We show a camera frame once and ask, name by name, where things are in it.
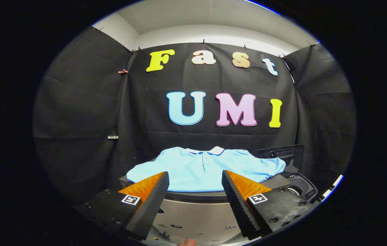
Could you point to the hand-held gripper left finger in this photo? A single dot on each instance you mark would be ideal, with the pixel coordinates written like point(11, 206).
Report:
point(152, 205)

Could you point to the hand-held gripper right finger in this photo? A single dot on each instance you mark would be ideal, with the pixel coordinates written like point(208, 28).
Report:
point(238, 205)

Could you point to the light blue polo shirt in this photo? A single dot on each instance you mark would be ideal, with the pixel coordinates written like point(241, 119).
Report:
point(197, 171)

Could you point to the grey top-load washing machine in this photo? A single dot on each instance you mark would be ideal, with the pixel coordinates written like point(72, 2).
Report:
point(297, 184)

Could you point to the small red clip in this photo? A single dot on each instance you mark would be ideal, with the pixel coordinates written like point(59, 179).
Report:
point(122, 71)

